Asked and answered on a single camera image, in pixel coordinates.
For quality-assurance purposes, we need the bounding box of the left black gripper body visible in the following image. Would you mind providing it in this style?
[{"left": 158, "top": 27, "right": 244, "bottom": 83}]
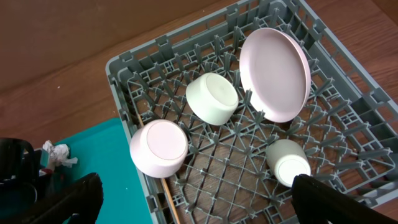
[{"left": 1, "top": 138, "right": 52, "bottom": 218}]

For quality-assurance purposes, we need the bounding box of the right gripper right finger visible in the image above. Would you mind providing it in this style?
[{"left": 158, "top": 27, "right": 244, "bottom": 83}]
[{"left": 291, "top": 174, "right": 397, "bottom": 224}]

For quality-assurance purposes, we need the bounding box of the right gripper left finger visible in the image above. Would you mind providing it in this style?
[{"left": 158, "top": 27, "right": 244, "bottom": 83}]
[{"left": 1, "top": 172, "right": 104, "bottom": 224}]

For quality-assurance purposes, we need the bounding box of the white paper wad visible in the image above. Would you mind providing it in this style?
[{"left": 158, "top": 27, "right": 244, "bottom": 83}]
[{"left": 42, "top": 140, "right": 78, "bottom": 170}]

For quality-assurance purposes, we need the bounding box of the white paper cup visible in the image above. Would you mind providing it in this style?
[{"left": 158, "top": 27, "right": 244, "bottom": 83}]
[{"left": 266, "top": 139, "right": 311, "bottom": 188}]

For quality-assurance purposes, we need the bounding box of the small pink-white bowl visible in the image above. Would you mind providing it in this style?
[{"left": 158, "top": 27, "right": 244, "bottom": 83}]
[{"left": 129, "top": 119, "right": 188, "bottom": 178}]

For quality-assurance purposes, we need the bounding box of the large white plate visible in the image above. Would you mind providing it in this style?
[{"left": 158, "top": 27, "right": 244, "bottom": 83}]
[{"left": 239, "top": 28, "right": 311, "bottom": 123}]

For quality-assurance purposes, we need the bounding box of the white bowl with rice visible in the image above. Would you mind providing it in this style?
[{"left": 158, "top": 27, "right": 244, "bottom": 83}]
[{"left": 186, "top": 73, "right": 239, "bottom": 126}]

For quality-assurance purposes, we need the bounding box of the red snack wrapper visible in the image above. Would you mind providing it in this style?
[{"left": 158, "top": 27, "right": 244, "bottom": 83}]
[{"left": 39, "top": 168, "right": 53, "bottom": 177}]

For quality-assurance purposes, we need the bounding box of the teal serving tray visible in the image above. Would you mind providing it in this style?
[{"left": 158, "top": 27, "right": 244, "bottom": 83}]
[{"left": 57, "top": 118, "right": 152, "bottom": 223}]

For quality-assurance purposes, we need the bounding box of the wooden chopstick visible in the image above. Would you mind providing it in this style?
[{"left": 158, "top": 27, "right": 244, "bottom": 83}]
[{"left": 136, "top": 113, "right": 182, "bottom": 224}]

